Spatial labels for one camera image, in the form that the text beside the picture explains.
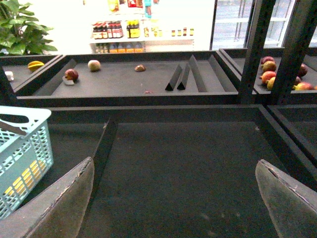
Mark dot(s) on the brown basket handle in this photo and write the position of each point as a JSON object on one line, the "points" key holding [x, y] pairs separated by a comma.
{"points": [[13, 128]]}

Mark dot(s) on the black metal shelf post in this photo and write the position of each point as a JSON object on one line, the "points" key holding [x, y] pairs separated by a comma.
{"points": [[257, 36]]}

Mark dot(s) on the dark red round fruit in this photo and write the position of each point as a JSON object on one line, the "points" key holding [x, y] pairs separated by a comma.
{"points": [[71, 74]]}

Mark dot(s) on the black triangular divider left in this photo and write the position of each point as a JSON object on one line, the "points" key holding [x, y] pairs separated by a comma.
{"points": [[172, 83]]}

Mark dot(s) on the brown small fruit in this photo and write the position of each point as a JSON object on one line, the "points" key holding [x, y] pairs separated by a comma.
{"points": [[140, 68]]}

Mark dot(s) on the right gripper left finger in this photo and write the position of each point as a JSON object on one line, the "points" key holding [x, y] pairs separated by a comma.
{"points": [[58, 211]]}

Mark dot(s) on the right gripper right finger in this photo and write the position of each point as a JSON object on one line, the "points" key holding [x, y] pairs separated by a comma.
{"points": [[292, 206]]}

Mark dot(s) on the white supermarket goods shelf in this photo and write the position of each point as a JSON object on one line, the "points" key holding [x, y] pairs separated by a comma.
{"points": [[137, 26]]}

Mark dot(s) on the black triangular divider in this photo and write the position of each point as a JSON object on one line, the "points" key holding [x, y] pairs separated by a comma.
{"points": [[184, 77], [172, 83]]}

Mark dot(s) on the black triangular divider right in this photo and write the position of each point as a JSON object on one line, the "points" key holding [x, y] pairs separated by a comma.
{"points": [[184, 77]]}

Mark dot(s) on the yellow star fruit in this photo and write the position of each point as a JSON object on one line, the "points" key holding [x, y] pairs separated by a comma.
{"points": [[35, 65]]}

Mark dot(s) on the green potted plant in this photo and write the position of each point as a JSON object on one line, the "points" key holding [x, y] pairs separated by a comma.
{"points": [[21, 34]]}

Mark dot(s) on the pile of mangoes on tray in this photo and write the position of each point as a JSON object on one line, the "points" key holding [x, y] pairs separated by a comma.
{"points": [[268, 66]]}

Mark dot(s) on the light blue plastic basket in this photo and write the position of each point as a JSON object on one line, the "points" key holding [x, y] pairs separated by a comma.
{"points": [[17, 152]]}

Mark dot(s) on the orange mango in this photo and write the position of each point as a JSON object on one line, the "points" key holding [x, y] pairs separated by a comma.
{"points": [[27, 180]]}

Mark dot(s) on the pale green round fruit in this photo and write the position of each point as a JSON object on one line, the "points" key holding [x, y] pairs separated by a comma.
{"points": [[94, 65]]}

